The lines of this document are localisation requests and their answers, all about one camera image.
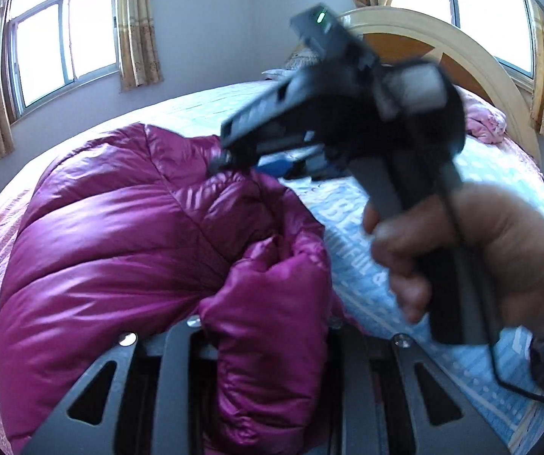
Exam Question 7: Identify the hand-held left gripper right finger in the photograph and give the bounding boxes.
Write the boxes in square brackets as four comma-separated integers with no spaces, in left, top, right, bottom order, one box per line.
[319,320,512,455]

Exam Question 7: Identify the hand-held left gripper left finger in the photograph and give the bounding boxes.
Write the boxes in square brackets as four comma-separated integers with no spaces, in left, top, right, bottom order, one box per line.
[19,318,228,455]

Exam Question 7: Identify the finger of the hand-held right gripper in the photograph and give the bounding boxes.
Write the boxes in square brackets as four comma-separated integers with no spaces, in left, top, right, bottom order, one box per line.
[208,142,349,182]

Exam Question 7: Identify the magenta down jacket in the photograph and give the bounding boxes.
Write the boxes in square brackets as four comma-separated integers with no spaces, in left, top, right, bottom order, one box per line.
[0,122,349,455]

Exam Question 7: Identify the person's right hand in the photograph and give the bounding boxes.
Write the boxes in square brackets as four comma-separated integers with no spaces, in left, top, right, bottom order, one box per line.
[363,182,544,342]

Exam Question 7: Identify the grey patterned pillow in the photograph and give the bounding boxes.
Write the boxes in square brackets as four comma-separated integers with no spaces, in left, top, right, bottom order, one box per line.
[283,40,323,73]

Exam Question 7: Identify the cream arched wooden headboard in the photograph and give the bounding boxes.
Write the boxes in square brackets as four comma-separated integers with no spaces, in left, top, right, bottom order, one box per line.
[336,7,542,171]

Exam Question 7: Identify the pink crumpled cloth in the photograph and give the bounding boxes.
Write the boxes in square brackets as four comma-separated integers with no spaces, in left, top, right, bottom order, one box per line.
[459,89,510,146]

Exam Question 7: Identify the sliding glass window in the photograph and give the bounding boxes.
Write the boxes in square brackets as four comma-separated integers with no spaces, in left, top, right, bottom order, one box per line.
[4,0,121,121]
[390,0,538,81]

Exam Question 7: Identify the black cable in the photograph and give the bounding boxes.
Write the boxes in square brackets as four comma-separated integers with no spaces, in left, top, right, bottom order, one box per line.
[445,190,544,408]

